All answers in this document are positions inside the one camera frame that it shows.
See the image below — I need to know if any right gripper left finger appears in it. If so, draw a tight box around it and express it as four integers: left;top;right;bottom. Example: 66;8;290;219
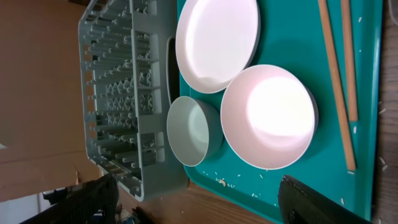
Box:
21;174;119;224

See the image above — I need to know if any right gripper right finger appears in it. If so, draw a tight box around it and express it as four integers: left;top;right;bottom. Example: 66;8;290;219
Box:
278;175;369;224

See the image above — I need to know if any grey bowl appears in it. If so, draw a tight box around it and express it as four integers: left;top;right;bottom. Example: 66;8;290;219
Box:
167;96;223;167

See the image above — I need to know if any grey dishwasher rack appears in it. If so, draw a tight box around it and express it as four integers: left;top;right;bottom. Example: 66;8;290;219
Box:
78;0;189;201

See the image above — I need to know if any wooden chopstick left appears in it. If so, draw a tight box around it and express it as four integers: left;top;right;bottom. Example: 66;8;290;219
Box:
318;0;356;170

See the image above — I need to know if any wooden chopstick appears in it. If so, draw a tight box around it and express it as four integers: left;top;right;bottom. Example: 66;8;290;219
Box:
341;0;358;121
318;0;356;170

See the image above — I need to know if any teal plastic tray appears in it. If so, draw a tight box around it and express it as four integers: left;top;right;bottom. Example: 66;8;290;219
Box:
185;0;383;223

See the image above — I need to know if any large white plate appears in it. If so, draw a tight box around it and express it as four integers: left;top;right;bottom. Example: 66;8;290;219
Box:
176;0;261;94

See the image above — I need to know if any wooden chopstick right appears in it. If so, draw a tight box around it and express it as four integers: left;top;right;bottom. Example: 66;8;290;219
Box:
341;0;358;121

